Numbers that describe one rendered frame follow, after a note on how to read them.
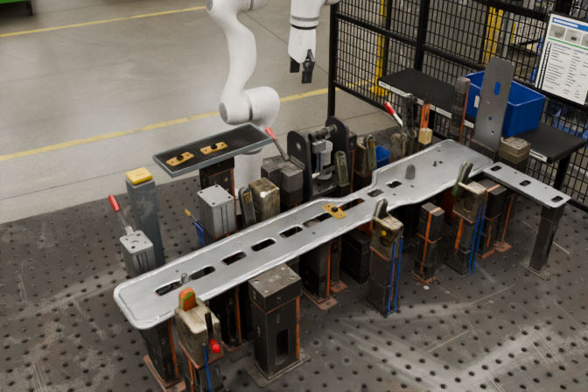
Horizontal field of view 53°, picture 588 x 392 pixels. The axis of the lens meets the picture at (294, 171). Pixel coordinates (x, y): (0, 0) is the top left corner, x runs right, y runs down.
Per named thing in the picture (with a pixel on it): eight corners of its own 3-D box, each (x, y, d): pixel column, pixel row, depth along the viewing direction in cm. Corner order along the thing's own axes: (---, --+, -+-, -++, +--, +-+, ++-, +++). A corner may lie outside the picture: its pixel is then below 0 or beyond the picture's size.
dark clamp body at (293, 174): (289, 272, 209) (288, 181, 189) (268, 253, 218) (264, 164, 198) (312, 260, 215) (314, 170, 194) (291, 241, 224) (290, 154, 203)
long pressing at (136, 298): (143, 341, 145) (142, 336, 144) (107, 290, 161) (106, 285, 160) (498, 164, 215) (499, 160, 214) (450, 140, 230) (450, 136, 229)
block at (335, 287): (335, 293, 200) (338, 225, 184) (311, 273, 208) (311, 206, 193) (347, 287, 202) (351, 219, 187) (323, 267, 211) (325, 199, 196)
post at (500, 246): (500, 254, 217) (516, 187, 201) (477, 239, 224) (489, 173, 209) (512, 247, 220) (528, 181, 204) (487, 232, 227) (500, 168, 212)
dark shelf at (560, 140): (550, 165, 211) (552, 158, 210) (375, 84, 273) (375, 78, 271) (584, 147, 222) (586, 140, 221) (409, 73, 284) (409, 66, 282)
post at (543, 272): (544, 281, 204) (564, 213, 189) (517, 263, 212) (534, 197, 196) (556, 273, 207) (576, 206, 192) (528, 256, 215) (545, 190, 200)
